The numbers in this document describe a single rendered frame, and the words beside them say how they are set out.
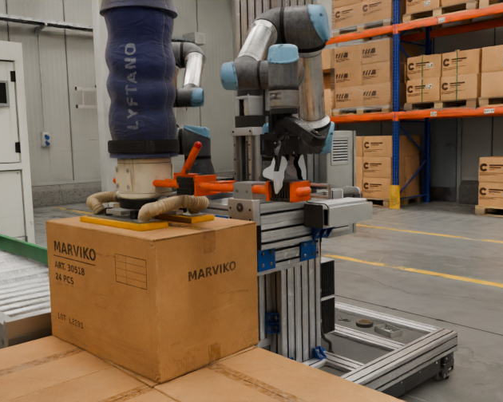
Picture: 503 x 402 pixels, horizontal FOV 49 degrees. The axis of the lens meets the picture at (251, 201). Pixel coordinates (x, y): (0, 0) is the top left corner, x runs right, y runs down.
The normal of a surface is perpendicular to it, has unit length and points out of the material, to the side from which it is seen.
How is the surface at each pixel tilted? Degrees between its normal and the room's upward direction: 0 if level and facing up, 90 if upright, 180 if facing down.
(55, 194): 90
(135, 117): 73
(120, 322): 90
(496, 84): 90
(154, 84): 68
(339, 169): 90
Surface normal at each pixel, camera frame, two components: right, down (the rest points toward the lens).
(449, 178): -0.73, 0.09
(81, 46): 0.68, 0.07
